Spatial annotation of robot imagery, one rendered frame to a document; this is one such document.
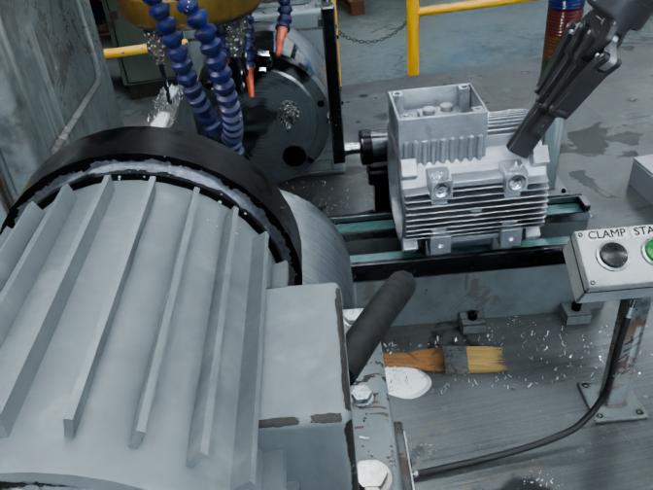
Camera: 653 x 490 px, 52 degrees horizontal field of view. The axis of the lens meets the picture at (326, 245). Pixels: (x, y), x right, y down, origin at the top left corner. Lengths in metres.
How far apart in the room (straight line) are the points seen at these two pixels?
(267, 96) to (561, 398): 0.66
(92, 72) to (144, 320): 0.82
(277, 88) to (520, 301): 0.52
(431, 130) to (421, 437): 0.41
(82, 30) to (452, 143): 0.55
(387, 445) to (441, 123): 0.54
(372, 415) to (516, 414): 0.50
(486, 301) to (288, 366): 0.79
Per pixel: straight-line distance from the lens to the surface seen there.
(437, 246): 0.95
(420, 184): 0.92
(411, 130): 0.90
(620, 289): 0.80
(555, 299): 1.10
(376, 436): 0.47
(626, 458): 0.95
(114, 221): 0.34
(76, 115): 0.98
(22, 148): 0.82
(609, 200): 1.42
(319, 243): 0.70
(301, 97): 1.15
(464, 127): 0.92
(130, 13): 0.85
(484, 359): 1.02
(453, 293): 1.04
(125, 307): 0.29
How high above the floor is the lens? 1.52
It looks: 35 degrees down
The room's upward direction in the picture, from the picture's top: 6 degrees counter-clockwise
